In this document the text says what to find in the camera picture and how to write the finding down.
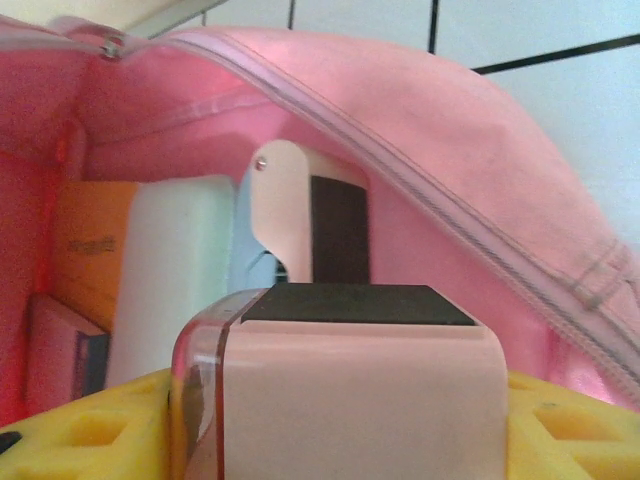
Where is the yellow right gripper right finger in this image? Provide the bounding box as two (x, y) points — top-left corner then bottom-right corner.
(505, 369), (640, 480)

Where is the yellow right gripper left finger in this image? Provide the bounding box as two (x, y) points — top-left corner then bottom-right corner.
(0, 369), (174, 480)

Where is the blue book with gold label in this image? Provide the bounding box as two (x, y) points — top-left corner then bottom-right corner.
(24, 293), (112, 406)

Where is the pink plastic box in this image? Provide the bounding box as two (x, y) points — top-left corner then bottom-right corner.
(168, 283), (510, 480)

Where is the pink student backpack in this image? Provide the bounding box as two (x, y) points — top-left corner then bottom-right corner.
(0, 12), (640, 431)

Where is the orange book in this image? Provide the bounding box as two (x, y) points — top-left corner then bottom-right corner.
(49, 179), (141, 334)

